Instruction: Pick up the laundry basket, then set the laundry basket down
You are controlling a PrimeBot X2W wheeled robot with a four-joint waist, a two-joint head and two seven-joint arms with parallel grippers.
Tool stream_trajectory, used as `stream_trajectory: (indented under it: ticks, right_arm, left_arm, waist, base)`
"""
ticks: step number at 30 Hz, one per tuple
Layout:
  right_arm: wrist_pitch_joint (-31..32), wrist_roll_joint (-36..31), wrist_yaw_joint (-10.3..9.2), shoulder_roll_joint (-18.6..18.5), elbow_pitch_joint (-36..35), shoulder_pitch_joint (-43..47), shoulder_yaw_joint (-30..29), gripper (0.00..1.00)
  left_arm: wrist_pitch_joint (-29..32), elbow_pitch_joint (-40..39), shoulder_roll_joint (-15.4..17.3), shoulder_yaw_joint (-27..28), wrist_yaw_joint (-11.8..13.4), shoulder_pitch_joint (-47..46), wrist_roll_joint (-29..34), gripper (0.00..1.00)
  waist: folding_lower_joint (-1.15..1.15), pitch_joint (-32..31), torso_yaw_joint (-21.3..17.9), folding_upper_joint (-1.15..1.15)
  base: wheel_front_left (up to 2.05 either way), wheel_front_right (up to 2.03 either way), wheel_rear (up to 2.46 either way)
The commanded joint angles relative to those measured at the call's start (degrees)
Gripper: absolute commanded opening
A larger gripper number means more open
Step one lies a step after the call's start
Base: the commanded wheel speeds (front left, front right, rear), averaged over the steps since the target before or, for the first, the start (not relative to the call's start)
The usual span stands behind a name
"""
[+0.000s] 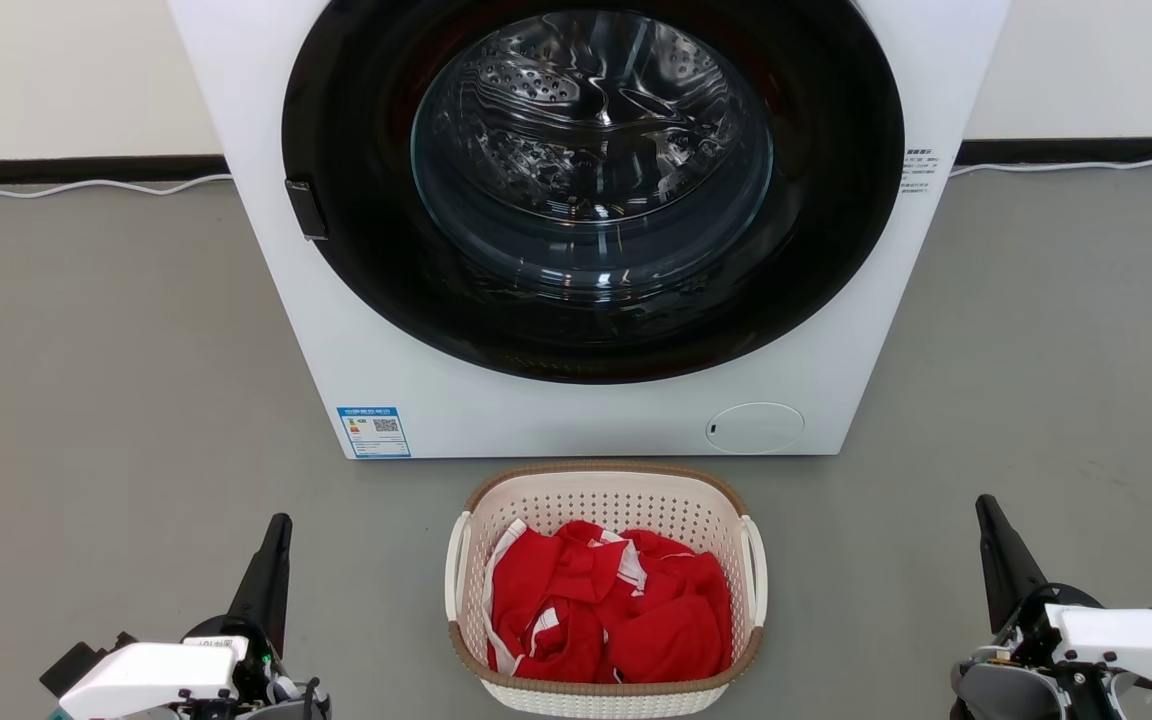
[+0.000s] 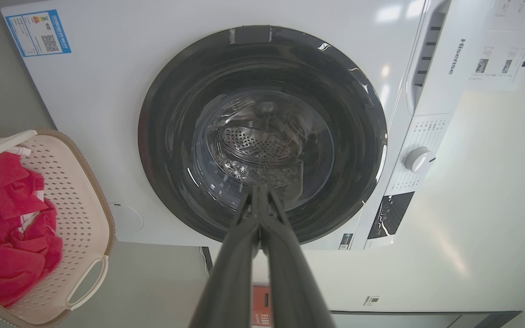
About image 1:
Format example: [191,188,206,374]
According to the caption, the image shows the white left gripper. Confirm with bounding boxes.
[58,513,294,720]

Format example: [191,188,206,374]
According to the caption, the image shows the white front-load washing machine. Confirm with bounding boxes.
[168,0,1012,461]

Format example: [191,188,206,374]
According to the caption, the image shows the black round glass washer door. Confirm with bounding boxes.
[282,0,905,385]

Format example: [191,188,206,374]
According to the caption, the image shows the white perforated laundry basket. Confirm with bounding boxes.
[444,460,769,719]

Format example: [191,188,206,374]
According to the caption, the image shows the red and white garment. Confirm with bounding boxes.
[482,520,735,685]

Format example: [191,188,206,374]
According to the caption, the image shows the blue energy label sticker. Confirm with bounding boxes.
[337,406,412,459]

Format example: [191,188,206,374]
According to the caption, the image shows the small printed text sticker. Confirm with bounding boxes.
[901,148,940,197]

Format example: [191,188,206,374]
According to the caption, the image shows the thin white floor cable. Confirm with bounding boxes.
[949,154,1152,178]
[0,174,233,198]

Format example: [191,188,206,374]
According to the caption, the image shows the round white filter cover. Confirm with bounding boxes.
[706,402,805,455]

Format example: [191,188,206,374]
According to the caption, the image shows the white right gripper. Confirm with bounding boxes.
[975,494,1152,695]

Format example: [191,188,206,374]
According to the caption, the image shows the black washer door handle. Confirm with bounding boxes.
[285,178,329,241]

